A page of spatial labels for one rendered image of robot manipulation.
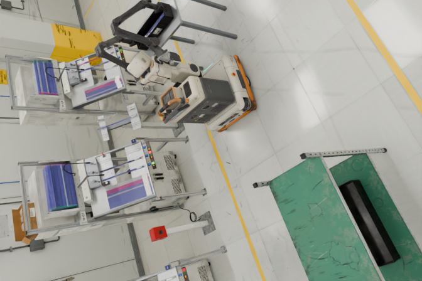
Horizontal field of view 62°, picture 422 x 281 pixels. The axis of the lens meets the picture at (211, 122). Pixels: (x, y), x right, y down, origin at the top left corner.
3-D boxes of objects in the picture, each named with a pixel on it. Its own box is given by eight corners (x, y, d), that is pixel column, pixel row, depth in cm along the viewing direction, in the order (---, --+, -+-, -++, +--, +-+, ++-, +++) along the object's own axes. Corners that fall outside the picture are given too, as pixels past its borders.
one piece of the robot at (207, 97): (245, 102, 363) (179, 96, 308) (213, 125, 399) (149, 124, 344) (235, 74, 374) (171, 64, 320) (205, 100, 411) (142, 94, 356)
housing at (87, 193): (88, 162, 416) (83, 159, 403) (96, 201, 397) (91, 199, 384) (81, 164, 416) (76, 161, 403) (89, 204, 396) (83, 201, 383)
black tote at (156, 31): (146, 51, 390) (137, 49, 383) (143, 37, 396) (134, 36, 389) (174, 17, 352) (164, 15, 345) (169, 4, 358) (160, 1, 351)
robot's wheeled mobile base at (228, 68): (259, 107, 366) (242, 106, 350) (221, 133, 409) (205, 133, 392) (239, 54, 390) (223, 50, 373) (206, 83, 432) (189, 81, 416)
